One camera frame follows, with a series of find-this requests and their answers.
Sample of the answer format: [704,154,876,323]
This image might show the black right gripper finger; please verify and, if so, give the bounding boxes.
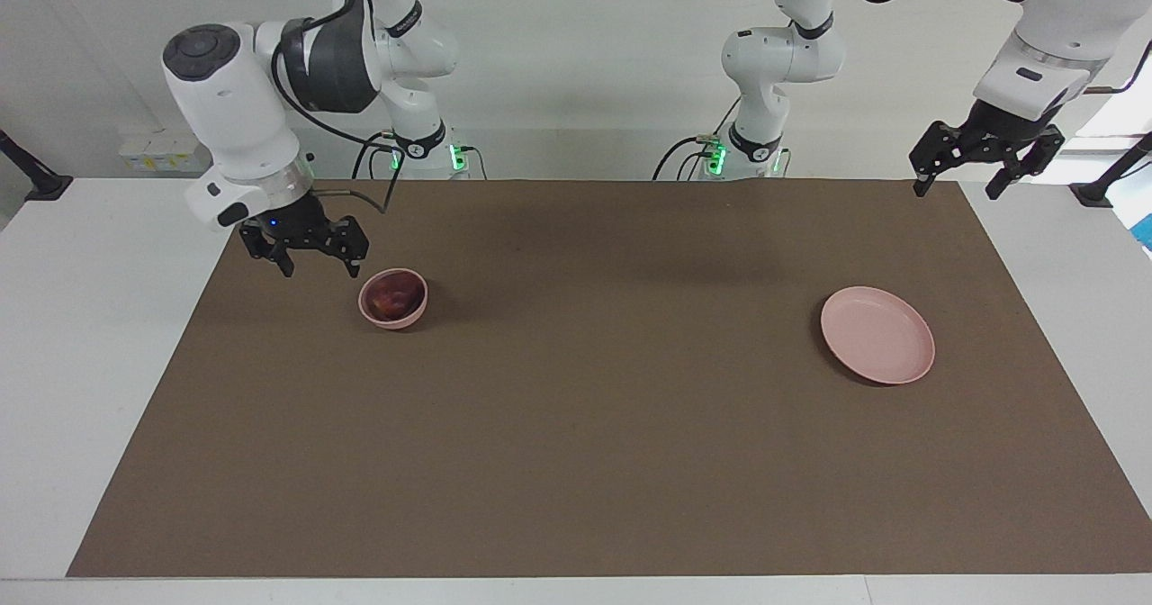
[238,224,296,278]
[331,216,370,279]

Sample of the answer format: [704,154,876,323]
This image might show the pink bowl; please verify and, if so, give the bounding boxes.
[358,268,429,331]

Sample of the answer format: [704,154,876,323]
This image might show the brown table mat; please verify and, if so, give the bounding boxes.
[67,179,1152,578]

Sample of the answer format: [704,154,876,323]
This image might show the black clamp stand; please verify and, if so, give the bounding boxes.
[1069,132,1152,209]
[0,128,74,202]

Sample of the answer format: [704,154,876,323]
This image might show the pink plate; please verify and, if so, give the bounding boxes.
[820,286,937,386]

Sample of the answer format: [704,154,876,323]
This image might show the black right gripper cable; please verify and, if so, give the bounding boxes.
[270,0,406,216]

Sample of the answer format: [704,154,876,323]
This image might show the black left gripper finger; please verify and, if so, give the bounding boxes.
[909,122,962,198]
[985,128,1066,201]

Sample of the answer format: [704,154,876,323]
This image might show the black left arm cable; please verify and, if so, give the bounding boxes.
[1083,41,1152,96]

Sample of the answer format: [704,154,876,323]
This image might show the dark red apple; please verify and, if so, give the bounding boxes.
[366,274,423,322]

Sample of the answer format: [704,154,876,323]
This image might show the white wall power strip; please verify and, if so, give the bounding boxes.
[119,131,204,173]

